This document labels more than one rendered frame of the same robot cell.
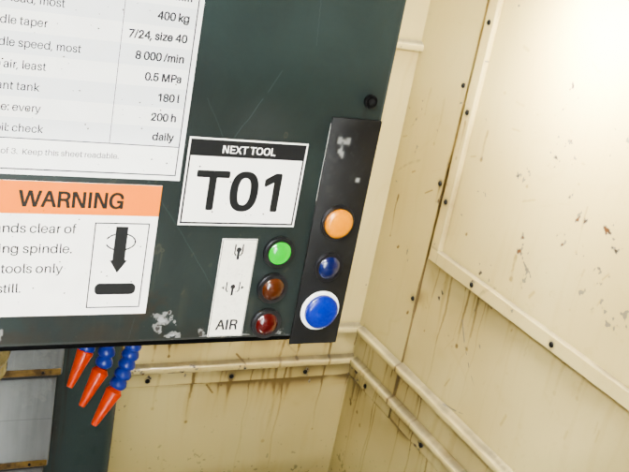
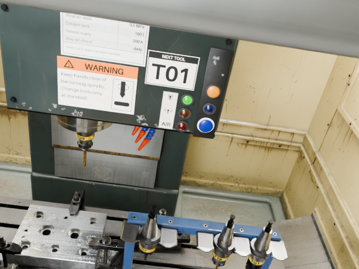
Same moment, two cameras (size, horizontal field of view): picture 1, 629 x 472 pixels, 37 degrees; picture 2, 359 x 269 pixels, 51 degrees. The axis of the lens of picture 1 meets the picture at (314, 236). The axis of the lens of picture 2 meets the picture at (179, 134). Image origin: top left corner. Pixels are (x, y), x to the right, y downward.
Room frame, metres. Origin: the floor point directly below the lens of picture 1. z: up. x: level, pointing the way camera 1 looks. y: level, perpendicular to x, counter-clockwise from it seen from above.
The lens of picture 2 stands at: (0.09, -0.25, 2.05)
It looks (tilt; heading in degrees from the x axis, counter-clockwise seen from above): 32 degrees down; 24
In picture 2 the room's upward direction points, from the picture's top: 10 degrees clockwise
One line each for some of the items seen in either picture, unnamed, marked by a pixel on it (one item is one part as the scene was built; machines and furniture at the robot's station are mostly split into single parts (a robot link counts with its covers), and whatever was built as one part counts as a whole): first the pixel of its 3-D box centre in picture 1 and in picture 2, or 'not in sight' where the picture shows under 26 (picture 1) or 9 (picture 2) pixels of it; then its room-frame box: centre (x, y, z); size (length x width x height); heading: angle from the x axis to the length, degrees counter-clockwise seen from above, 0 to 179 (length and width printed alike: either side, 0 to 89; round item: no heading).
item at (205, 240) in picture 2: not in sight; (205, 242); (0.84, -0.06, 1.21); 0.07 x 0.05 x 0.01; 29
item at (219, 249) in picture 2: not in sight; (224, 244); (0.87, -0.10, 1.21); 0.06 x 0.06 x 0.03
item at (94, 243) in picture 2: not in sight; (108, 249); (0.82, 0.27, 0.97); 0.13 x 0.03 x 0.15; 119
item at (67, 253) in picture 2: not in sight; (60, 236); (0.77, 0.44, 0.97); 0.29 x 0.23 x 0.05; 119
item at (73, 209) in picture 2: not in sight; (76, 205); (0.91, 0.50, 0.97); 0.13 x 0.03 x 0.15; 29
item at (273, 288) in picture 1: (272, 288); (185, 113); (0.71, 0.03, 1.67); 0.02 x 0.01 x 0.02; 119
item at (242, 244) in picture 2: not in sight; (242, 246); (0.90, -0.15, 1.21); 0.07 x 0.05 x 0.01; 29
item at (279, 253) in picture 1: (279, 253); (187, 100); (0.71, 0.03, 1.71); 0.02 x 0.01 x 0.02; 119
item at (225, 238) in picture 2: not in sight; (227, 233); (0.87, -0.10, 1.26); 0.04 x 0.04 x 0.07
